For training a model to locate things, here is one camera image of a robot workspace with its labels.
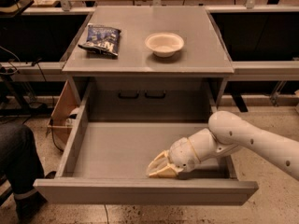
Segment black leather shoe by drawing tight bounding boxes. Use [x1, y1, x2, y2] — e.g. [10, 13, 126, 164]
[13, 170, 58, 224]

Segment open cardboard box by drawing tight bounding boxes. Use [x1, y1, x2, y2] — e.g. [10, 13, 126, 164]
[47, 81, 78, 150]

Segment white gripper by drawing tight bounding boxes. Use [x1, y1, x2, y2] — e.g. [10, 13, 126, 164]
[147, 136, 201, 178]

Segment grey drawer cabinet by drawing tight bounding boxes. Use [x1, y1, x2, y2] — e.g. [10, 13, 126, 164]
[64, 7, 234, 122]

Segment blue chip bag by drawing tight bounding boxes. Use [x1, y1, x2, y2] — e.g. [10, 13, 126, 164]
[78, 23, 121, 58]

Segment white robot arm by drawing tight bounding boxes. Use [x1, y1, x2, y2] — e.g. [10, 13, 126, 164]
[147, 111, 299, 179]

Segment white paper bowl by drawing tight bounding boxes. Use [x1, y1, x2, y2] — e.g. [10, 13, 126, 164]
[145, 33, 184, 58]

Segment person leg dark trousers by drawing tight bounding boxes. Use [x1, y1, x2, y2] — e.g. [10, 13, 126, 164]
[0, 124, 44, 200]

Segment grey top drawer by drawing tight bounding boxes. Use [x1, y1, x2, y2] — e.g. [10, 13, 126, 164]
[33, 77, 260, 207]

